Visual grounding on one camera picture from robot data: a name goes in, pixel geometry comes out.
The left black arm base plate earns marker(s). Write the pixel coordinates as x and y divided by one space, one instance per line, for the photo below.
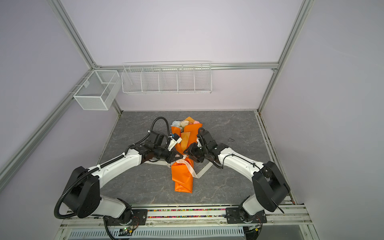
129 218

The white fake rose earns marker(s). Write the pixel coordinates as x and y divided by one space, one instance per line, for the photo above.
176 124

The white wire shelf basket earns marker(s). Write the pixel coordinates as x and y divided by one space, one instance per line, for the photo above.
167 77

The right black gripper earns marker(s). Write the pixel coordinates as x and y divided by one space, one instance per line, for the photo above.
191 152

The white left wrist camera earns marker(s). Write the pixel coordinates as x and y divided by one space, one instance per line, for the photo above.
174 140

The white mesh box basket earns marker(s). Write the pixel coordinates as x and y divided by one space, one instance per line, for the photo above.
99 90

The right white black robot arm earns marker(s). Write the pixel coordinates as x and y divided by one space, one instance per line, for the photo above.
270 186

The orange wrapping paper sheet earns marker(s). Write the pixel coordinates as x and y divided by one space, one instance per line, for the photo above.
180 174

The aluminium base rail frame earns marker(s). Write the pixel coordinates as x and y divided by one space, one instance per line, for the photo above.
291 220

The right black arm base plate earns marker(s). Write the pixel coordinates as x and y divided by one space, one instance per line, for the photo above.
236 215

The white slotted cable duct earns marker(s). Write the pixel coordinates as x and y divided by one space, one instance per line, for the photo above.
157 233

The cream fake rose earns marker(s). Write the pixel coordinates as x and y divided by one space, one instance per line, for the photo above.
184 123

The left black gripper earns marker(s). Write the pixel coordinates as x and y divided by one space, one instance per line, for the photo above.
172 156

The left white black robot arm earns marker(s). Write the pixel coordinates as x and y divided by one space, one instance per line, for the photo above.
82 198

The white printed ribbon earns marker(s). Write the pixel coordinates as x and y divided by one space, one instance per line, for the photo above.
184 162

